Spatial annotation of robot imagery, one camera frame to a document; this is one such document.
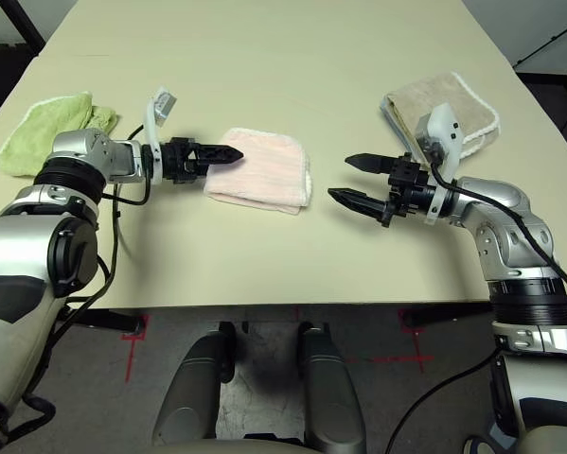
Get pink terry towel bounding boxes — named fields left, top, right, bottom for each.
left=202, top=126, right=313, bottom=217

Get grey robot right leg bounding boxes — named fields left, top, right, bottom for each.
left=297, top=320, right=367, bottom=450

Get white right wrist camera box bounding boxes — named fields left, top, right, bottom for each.
left=413, top=102, right=468, bottom=223

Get black metal table frame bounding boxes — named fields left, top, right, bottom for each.
left=0, top=0, right=47, bottom=48

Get grey robot left leg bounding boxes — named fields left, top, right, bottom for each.
left=152, top=330, right=237, bottom=448

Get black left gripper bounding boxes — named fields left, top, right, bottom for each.
left=152, top=135, right=245, bottom=186

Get black metal bar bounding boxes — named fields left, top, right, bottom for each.
left=512, top=18, right=567, bottom=65

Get beige terry towel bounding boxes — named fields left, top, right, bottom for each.
left=389, top=70, right=502, bottom=162

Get green terry towel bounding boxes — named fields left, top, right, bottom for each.
left=0, top=91, right=120, bottom=179

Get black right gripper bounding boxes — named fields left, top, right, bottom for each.
left=328, top=151, right=448, bottom=229

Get black table foot bar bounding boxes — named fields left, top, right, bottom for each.
left=55, top=309, right=150, bottom=335

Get grey blue floor object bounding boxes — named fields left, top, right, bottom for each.
left=486, top=415, right=506, bottom=445

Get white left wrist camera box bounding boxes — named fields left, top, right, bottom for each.
left=143, top=85, right=178, bottom=185

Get beige robot torso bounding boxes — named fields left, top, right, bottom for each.
left=145, top=437, right=322, bottom=454

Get grey robot leg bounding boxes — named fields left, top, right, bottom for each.
left=297, top=320, right=367, bottom=450
left=152, top=330, right=237, bottom=448

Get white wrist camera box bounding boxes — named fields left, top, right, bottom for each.
left=413, top=102, right=468, bottom=223
left=143, top=85, right=178, bottom=185

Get beige folded towel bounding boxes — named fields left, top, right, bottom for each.
left=380, top=96, right=429, bottom=165

